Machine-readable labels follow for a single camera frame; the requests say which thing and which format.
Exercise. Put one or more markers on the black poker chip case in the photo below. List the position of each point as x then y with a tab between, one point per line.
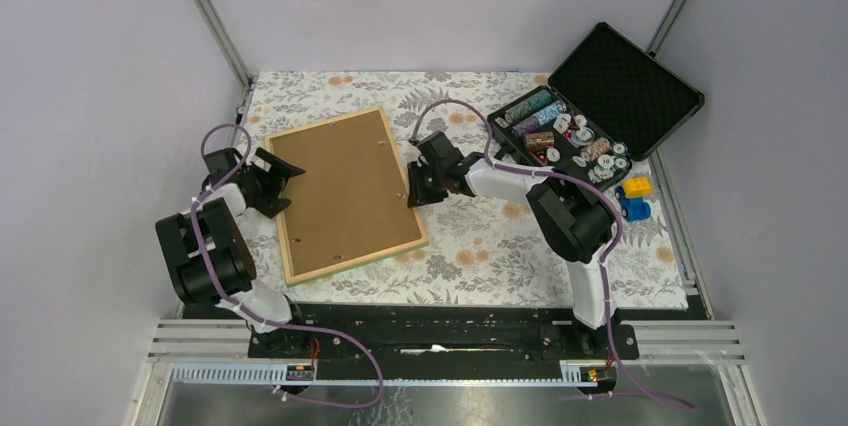
607	106

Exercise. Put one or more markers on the brown backing board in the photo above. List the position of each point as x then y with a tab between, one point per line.
348	194

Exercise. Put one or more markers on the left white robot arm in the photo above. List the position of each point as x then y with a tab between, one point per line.
207	258

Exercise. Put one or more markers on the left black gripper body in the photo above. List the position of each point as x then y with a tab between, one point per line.
264	184

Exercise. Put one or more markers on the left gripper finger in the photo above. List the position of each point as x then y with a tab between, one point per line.
270	206
279	172

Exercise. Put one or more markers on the wooden picture frame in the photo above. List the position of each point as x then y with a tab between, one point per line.
344	270

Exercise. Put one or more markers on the blue toy block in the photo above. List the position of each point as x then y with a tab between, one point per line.
632	209

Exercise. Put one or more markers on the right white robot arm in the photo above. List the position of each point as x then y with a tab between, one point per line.
575	219

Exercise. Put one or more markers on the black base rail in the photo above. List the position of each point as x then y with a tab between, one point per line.
350	342

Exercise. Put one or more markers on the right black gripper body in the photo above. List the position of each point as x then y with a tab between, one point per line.
426	184

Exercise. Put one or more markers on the yellow toy block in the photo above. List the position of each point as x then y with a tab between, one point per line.
637	187

